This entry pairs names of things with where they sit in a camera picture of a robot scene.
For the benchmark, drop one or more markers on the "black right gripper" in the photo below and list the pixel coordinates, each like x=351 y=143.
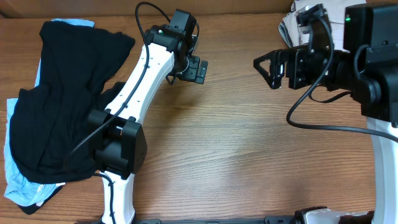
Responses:
x=292 y=68

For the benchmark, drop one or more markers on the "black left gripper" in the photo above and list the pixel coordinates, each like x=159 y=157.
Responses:
x=195 y=72

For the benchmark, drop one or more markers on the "black garment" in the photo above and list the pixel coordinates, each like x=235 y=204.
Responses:
x=49 y=124

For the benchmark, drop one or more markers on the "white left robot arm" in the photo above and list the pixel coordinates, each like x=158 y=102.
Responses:
x=116 y=142

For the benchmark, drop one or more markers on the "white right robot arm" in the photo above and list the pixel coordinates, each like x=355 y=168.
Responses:
x=366 y=70

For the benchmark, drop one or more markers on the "light blue denim shorts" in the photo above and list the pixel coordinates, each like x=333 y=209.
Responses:
x=285 y=34

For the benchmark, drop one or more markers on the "light blue garment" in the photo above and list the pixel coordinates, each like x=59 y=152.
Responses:
x=19 y=189

